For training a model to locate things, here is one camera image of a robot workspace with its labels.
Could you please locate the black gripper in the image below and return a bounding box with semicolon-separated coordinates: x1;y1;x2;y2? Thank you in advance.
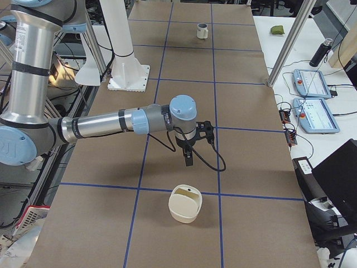
175;130;196;166

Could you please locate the white mug grey inside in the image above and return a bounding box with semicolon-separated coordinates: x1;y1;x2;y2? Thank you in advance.
196;23;209;40

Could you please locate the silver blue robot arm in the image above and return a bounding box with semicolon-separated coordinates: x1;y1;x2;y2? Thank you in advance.
1;1;199;166
0;15;17;46

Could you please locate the cream lidded bin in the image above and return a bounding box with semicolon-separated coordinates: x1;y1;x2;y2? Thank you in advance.
168;184;202;224

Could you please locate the black orange usb hub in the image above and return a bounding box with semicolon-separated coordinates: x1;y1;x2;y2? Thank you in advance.
279;109;291;124

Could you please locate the near blue teach pendant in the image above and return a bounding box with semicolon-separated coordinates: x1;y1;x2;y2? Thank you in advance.
292;97;340;134

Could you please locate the blue teach pendant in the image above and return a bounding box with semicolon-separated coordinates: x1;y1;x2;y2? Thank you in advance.
293;69;332;99
292;97;340;134

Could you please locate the far blue teach pendant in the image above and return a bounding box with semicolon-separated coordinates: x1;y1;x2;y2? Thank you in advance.
293;69;332;99

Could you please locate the green bean bag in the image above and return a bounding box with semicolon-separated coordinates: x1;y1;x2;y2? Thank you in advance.
270;25;285;36

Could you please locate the black water bottle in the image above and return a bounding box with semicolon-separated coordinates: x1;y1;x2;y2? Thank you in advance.
309;38;334;67

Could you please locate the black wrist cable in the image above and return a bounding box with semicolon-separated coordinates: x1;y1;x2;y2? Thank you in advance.
147;127;226;172

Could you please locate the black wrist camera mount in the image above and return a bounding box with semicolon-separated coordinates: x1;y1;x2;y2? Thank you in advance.
195;121;215;145

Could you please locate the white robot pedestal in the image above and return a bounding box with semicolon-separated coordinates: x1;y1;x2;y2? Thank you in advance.
100;0;150;92

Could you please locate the aluminium frame post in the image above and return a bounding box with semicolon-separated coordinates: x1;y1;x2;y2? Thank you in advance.
267;0;316;88

